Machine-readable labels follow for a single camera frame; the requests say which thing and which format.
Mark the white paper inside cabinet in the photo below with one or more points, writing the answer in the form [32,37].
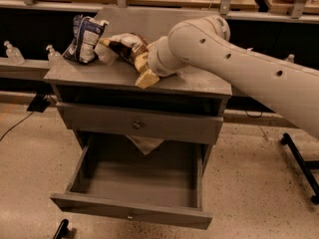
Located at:
[145,144]

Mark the closed grey upper drawer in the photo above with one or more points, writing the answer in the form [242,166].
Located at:
[168,126]

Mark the clear plastic water bottle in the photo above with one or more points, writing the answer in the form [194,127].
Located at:
[290,58]

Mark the grey wooden drawer cabinet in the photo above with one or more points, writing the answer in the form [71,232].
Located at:
[112,83]

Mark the black power adapter box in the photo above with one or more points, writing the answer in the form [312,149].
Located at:
[38,104]

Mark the blue and white chip bag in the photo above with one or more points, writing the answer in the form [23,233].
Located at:
[87,32]

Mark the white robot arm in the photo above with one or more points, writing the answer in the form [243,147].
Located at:
[288,89]

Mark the brown and yellow chip bag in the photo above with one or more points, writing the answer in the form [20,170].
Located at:
[124,44]

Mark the open grey lower drawer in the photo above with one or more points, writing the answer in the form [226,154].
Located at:
[114,179]

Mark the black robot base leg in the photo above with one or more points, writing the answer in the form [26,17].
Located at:
[307,166]

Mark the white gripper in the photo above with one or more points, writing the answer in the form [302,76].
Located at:
[154,60]

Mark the clear pump bottle far left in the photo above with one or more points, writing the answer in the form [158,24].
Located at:
[13,54]

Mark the black handle bottom edge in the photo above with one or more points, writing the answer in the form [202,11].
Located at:
[62,230]

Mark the clear pump sanitizer bottle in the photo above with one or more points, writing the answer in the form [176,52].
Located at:
[54,56]

